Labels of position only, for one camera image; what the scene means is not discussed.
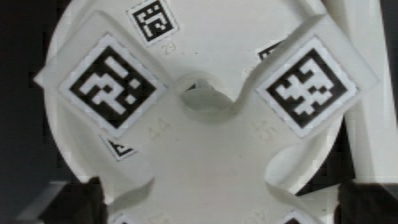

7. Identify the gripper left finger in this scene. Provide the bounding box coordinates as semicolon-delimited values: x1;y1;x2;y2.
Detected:
14;176;112;224

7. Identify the white cross-shaped table base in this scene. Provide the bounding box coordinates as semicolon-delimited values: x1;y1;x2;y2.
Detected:
32;9;380;224

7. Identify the white right barrier block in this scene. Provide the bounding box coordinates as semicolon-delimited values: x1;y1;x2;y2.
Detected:
295;0;398;224

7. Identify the white cylindrical table leg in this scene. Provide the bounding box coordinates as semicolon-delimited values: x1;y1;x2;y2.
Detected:
179;79;232;119

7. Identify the white round table top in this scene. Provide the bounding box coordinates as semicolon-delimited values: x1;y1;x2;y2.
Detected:
42;0;357;224

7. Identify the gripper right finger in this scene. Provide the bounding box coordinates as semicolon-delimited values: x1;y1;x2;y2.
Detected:
334;181;398;224

